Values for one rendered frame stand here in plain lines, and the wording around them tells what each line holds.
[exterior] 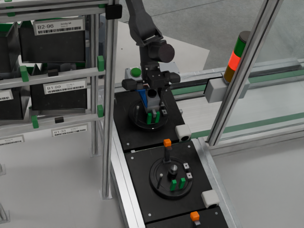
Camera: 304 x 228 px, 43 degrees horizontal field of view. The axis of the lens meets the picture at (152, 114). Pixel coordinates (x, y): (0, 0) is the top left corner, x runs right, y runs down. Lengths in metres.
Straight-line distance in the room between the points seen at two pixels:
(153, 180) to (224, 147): 0.32
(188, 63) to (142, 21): 0.57
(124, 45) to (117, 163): 0.67
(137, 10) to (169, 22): 2.09
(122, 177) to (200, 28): 2.22
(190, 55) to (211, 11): 1.76
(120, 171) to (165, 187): 0.16
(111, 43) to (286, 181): 0.94
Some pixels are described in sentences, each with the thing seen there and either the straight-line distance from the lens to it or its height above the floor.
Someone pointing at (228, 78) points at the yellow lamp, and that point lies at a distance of 1.13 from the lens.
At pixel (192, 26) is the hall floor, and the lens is 3.30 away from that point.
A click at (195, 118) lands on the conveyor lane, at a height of 0.92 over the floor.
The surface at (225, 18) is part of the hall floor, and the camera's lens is 3.47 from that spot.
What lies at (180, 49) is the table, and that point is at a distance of 1.79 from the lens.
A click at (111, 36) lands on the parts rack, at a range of 0.75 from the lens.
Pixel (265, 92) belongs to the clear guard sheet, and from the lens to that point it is 1.23.
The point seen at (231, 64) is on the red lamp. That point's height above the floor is 1.32.
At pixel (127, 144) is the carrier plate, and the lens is 1.29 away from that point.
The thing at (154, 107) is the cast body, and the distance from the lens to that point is 1.29.
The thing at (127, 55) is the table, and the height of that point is 0.86.
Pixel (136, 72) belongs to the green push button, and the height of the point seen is 0.97.
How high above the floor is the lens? 2.06
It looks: 52 degrees down
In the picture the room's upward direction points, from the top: 11 degrees clockwise
